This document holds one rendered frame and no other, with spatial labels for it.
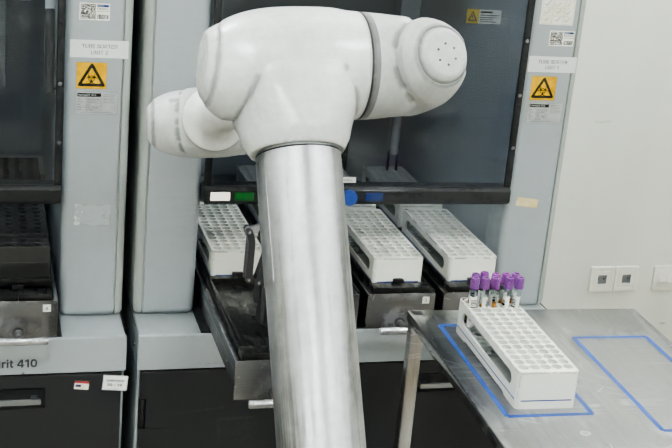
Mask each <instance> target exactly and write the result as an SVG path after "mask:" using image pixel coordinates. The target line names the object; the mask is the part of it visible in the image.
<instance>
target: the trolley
mask: <svg viewBox="0 0 672 448"><path fill-rule="evenodd" d="M525 311H526V313H527V314H528V315H529V316H530V317H531V318H532V319H533V320H534V321H535V322H536V324H537V325H538V326H539V327H540V328H541V329H542V330H543V331H544V332H545V333H546V335H547V336H548V337H549V338H550V339H551V340H552V341H553V342H554V343H555V344H556V345H557V347H558V348H559V349H560V350H561V351H562V352H563V353H564V354H565V355H566V356H567V358H568V359H569V360H570V361H571V362H572V363H573V364H574V365H575V366H576V367H577V368H578V370H579V373H578V379H577V385H576V392H575V398H574V404H573V407H572V408H550V409H515V408H513V407H512V405H511V404H510V403H509V401H508V400H507V399H506V397H505V396H504V395H503V391H502V389H501V388H500V387H499V385H498V384H497V383H496V381H495V380H494V379H493V378H492V376H491V375H490V374H489V372H488V371H487V370H486V368H485V367H484V366H483V364H482V363H481V362H480V360H479V359H478V358H477V356H476V355H475V354H474V352H473V351H472V350H471V348H470V347H469V346H468V345H467V343H466V342H463V340H462V339H461V338H460V336H459V335H458V334H457V332H456V328H457V320H458V312H459V310H417V311H408V312H407V321H408V328H407V337H406V345H405V354H404V363H403V372H402V381H401V389H400V398H399V407H398V416H397V424H396V433H395V442H394V448H410V443H411V435H412V426H413V418H414V409H415V401H416V392H417V384H418V376H419V367H420V359H421V350H422V343H423V344H424V346H425V347H426V348H427V350H428V351H429V353H430V354H431V356H432V357H433V359H434V360H435V362H436V363H437V364H438V366H439V367H440V369H441V370H442V372H443V373H444V375H445V376H446V377H447V379H448V380H449V382H450V383H451V385H452V386H453V388H454V389H455V391H456V392H457V393H458V395H459V396H460V398H461V399H462V401H463V402H464V404H465V405H466V406H467V408H468V409H469V411H470V412H471V414H472V415H473V417H474V418H475V419H476V421H477V422H478V424H479V425H480V427H481V428H482V430H483V431H484V433H485V434H486V435H487V437H488V438H489V440H490V441H491V443H492V444H493V446H494V447H495V448H672V342H671V341H670V340H669V339H667V338H666V337H665V336H664V335H663V334H662V333H661V332H659V331H658V330H657V329H656V328H655V327H654V326H653V325H652V324H650V323H649V322H648V321H647V320H646V319H645V318H644V317H643V316H641V315H640V314H639V313H638V312H637V311H636V310H635V309H526V310H525Z"/></svg>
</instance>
